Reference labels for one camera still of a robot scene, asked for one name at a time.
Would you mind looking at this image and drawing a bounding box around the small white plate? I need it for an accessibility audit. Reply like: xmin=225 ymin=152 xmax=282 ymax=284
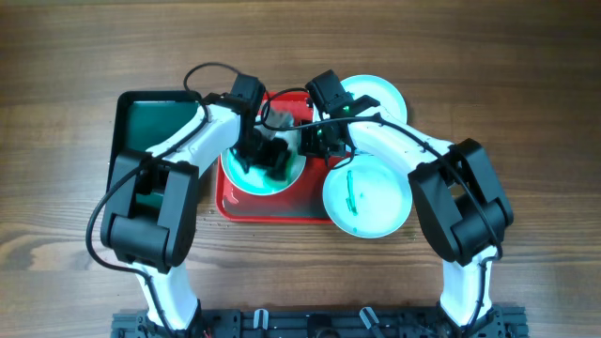
xmin=220 ymin=115 xmax=306 ymax=196

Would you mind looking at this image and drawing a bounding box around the large white plate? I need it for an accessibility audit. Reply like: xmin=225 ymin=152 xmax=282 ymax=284
xmin=313 ymin=74 xmax=408 ymax=123

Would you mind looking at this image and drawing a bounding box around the green yellow scrub sponge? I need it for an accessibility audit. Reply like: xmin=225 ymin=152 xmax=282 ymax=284
xmin=266 ymin=111 xmax=294 ymax=132

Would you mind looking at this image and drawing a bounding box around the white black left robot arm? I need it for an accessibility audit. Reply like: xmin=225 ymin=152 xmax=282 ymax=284
xmin=86 ymin=86 xmax=290 ymax=337

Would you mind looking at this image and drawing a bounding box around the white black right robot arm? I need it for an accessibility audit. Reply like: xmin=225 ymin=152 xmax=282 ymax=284
xmin=301 ymin=96 xmax=514 ymax=334

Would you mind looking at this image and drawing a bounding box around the red plastic tray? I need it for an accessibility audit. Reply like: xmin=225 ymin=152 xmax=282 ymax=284
xmin=215 ymin=90 xmax=351 ymax=224

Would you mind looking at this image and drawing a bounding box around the black tub with green water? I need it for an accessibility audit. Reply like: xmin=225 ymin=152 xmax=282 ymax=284
xmin=104 ymin=91 xmax=202 ymax=214

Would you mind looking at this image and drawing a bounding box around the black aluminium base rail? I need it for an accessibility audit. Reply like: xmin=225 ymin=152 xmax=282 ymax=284
xmin=110 ymin=305 xmax=530 ymax=338

